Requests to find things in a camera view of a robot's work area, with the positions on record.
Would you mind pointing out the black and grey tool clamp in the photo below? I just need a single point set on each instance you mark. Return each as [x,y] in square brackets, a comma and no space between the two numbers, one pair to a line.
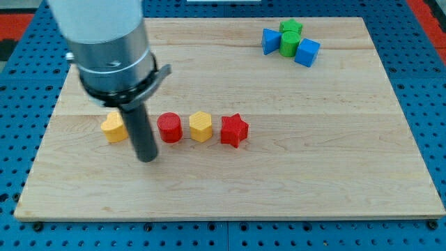
[121,88]

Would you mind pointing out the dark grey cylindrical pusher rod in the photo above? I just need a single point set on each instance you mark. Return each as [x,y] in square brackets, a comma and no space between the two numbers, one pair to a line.
[140,132]

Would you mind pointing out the yellow heart block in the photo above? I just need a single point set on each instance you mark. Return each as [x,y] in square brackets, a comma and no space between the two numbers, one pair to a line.
[113,128]

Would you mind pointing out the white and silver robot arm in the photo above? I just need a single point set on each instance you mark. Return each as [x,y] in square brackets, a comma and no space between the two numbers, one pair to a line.
[108,43]

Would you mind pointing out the red cylinder block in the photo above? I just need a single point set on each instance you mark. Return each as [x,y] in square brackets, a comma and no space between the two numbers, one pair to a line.
[169,125]

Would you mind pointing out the yellow hexagon block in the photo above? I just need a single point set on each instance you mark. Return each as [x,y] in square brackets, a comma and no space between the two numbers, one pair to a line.
[200,126]

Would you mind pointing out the red star block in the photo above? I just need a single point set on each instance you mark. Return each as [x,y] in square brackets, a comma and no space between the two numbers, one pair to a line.
[234,130]

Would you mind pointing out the blue triangle block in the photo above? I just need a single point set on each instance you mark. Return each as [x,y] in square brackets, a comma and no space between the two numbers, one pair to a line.
[270,41]

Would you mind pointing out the green cylinder block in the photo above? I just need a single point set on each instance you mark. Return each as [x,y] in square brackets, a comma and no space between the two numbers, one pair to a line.
[289,43]

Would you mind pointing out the green star block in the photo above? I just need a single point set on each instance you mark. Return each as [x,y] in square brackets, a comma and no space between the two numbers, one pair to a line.
[290,25]

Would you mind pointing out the blue cube block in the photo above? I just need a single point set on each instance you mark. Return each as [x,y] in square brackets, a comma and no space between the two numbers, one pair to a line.
[307,52]

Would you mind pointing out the light wooden board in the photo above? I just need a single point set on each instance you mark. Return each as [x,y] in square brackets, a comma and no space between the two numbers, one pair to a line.
[326,142]

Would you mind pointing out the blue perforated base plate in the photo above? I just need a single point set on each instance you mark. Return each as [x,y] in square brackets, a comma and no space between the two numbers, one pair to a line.
[34,75]

